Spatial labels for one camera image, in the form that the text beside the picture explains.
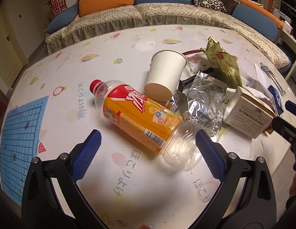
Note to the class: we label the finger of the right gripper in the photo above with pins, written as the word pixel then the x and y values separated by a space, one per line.
pixel 284 129
pixel 291 107

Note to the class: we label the red clear candy wrapper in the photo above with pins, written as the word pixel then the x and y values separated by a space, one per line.
pixel 196 61

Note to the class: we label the dark blue small box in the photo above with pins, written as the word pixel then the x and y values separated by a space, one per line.
pixel 277 100

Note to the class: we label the white paper cup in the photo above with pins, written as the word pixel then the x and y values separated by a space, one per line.
pixel 164 74

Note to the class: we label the black razor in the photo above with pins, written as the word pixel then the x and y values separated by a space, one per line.
pixel 183 83

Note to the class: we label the white paper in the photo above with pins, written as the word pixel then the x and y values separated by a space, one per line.
pixel 258 80

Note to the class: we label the right blue cushion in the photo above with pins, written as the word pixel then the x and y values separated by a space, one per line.
pixel 257 21

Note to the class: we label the quilted beige sofa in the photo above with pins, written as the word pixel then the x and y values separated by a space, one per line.
pixel 150 14

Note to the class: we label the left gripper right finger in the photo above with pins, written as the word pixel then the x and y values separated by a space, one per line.
pixel 245 197

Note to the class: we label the orange label plastic bottle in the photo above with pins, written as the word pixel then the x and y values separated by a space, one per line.
pixel 151 124

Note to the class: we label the gold snack bag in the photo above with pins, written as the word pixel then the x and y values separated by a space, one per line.
pixel 223 64

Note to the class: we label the silver foil bag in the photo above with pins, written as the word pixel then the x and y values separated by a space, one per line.
pixel 204 103

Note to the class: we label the right orange cushion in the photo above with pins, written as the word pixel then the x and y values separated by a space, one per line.
pixel 254 6

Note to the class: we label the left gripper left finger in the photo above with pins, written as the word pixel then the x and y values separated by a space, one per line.
pixel 51 197

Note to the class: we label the white side table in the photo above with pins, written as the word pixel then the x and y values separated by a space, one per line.
pixel 289 45

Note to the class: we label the white cardboard box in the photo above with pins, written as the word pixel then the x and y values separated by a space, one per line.
pixel 247 114

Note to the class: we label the blue end cushion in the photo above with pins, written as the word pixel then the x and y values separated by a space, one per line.
pixel 63 19

